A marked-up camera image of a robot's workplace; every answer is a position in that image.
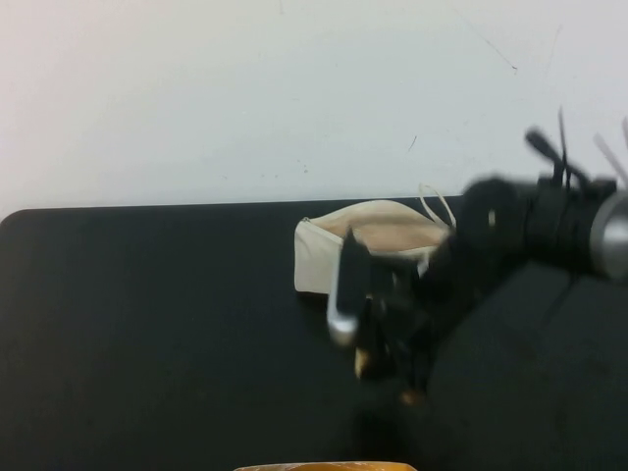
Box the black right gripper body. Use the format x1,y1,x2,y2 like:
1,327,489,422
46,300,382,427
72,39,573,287
367,230,492,355

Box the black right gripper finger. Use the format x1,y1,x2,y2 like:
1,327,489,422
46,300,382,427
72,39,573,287
354,299,390,382
395,342,431,393

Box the cream fabric pencil case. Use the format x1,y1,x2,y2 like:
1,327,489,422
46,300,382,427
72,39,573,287
292,183,460,296

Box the yellow orange rounded object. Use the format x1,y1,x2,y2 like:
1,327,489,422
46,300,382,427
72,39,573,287
233,459,414,471

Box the black zip tie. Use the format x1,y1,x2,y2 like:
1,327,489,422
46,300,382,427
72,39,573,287
556,105,570,171

